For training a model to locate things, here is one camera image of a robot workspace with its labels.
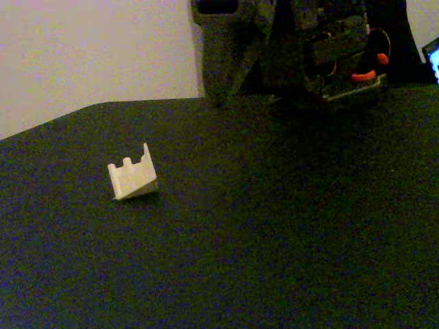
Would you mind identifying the small white object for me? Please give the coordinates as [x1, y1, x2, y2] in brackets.
[107, 142, 159, 201]

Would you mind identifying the dark blue desk mat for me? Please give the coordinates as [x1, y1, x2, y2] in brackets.
[0, 83, 439, 329]

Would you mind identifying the black clamp with orange tips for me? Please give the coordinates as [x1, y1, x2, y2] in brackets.
[350, 27, 392, 83]

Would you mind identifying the laptop screen edge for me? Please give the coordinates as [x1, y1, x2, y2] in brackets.
[421, 35, 439, 86]

